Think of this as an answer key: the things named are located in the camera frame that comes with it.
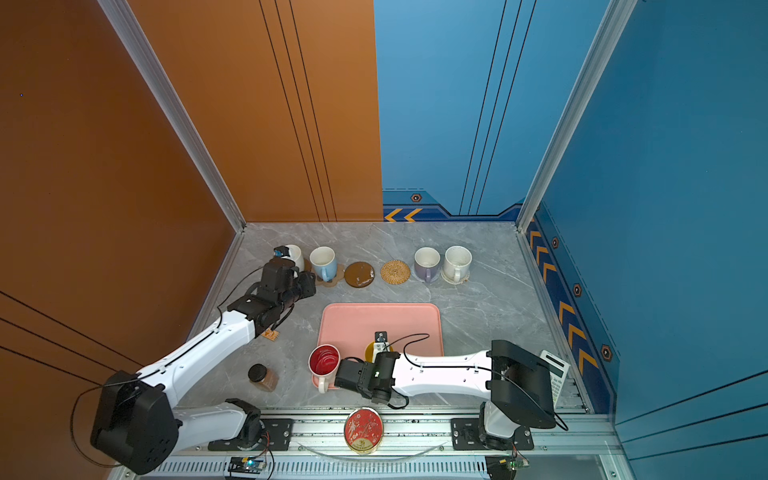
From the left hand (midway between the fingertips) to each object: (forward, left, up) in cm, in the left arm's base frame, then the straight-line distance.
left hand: (312, 273), depth 85 cm
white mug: (+14, -45, -11) cm, 49 cm away
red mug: (-20, -4, -15) cm, 25 cm away
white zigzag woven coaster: (+7, -44, -15) cm, 47 cm away
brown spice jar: (-27, +9, -8) cm, 29 cm away
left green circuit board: (-44, +10, -18) cm, 48 cm away
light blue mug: (+12, 0, -9) cm, 15 cm away
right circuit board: (-43, -50, -17) cm, 69 cm away
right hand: (-27, -19, -13) cm, 35 cm away
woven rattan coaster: (+12, -24, -16) cm, 31 cm away
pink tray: (-9, -29, -17) cm, 35 cm away
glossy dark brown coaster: (+11, -11, -15) cm, 22 cm away
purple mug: (+14, -35, -13) cm, 40 cm away
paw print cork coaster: (+11, -5, -15) cm, 19 cm away
